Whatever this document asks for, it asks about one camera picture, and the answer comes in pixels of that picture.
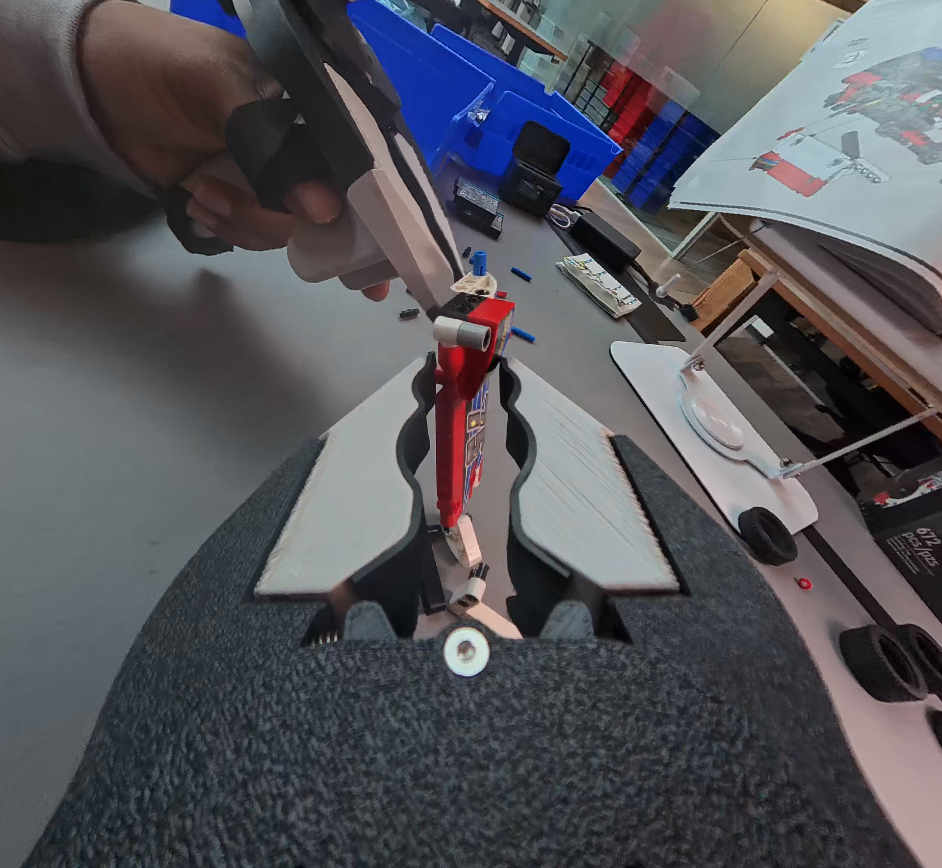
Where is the person's left forearm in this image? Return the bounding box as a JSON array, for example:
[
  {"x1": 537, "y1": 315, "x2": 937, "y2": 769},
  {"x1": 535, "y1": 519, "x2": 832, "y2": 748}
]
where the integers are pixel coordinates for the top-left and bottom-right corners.
[{"x1": 0, "y1": 0, "x2": 144, "y2": 188}]

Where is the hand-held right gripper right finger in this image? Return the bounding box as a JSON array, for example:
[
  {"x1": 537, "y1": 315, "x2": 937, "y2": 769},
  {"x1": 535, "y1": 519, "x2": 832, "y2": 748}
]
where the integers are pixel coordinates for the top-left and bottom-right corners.
[{"x1": 500, "y1": 356, "x2": 682, "y2": 599}]

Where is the stack of red and blue bins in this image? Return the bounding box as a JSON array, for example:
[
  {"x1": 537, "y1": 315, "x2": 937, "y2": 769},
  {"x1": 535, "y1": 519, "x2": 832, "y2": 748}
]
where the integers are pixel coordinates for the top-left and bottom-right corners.
[{"x1": 574, "y1": 62, "x2": 724, "y2": 216}]

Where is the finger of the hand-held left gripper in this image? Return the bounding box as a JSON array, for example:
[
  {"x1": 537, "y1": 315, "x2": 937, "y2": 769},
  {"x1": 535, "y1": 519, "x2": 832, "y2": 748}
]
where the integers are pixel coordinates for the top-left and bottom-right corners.
[
  {"x1": 344, "y1": 146, "x2": 465, "y2": 320},
  {"x1": 326, "y1": 62, "x2": 469, "y2": 285}
]

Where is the black desk cable cover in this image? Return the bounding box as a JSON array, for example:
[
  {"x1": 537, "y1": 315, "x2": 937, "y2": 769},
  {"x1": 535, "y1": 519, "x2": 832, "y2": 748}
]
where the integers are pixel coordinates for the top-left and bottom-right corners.
[{"x1": 545, "y1": 209, "x2": 697, "y2": 347}]

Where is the white book stand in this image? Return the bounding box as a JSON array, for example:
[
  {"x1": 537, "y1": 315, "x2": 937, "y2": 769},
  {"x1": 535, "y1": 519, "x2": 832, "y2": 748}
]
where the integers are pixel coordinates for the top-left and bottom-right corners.
[{"x1": 611, "y1": 217, "x2": 942, "y2": 539}]

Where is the wooden office desk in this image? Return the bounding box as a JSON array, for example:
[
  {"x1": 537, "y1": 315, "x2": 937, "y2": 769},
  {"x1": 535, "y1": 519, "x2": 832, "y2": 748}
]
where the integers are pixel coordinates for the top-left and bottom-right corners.
[{"x1": 408, "y1": 0, "x2": 569, "y2": 67}]

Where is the toy set box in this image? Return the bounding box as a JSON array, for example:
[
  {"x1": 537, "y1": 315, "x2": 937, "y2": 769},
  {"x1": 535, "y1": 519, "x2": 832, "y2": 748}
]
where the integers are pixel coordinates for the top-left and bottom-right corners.
[{"x1": 857, "y1": 471, "x2": 942, "y2": 637}]

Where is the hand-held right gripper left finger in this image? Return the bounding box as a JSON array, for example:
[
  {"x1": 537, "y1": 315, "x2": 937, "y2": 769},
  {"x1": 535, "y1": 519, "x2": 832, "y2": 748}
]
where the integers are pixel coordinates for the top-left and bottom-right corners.
[{"x1": 254, "y1": 355, "x2": 439, "y2": 599}]

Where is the black adapter cable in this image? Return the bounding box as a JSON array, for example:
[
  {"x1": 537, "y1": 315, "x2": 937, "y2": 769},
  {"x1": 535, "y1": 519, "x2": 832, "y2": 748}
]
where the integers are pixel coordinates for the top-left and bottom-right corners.
[{"x1": 626, "y1": 257, "x2": 700, "y2": 322}]

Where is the black open case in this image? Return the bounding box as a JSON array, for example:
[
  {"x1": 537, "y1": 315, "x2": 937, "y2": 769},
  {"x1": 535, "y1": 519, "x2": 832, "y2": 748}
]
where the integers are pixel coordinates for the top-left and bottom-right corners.
[{"x1": 500, "y1": 121, "x2": 573, "y2": 218}]

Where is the black power adapter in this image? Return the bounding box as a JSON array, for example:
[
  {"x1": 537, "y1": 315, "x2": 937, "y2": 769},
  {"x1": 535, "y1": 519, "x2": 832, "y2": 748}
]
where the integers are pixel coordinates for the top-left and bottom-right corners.
[{"x1": 570, "y1": 209, "x2": 643, "y2": 269}]

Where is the red and white toy panel assembly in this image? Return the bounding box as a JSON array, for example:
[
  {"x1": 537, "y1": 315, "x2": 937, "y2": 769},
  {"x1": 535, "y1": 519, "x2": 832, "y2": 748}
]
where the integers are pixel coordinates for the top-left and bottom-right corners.
[{"x1": 430, "y1": 249, "x2": 518, "y2": 615}]

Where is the scatter of toy pins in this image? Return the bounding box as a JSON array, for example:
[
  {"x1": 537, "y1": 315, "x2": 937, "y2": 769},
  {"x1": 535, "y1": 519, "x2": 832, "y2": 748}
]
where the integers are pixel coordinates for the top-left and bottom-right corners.
[{"x1": 397, "y1": 245, "x2": 538, "y2": 344}]

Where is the open instruction book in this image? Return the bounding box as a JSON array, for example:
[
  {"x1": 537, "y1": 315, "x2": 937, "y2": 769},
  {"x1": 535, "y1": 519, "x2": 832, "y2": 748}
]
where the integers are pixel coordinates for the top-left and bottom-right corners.
[{"x1": 668, "y1": 0, "x2": 942, "y2": 336}]

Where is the folded sticker sheet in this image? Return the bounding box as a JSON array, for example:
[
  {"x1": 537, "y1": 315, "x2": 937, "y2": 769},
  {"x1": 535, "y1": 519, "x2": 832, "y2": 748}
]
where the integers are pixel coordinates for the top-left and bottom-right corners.
[{"x1": 555, "y1": 250, "x2": 643, "y2": 319}]

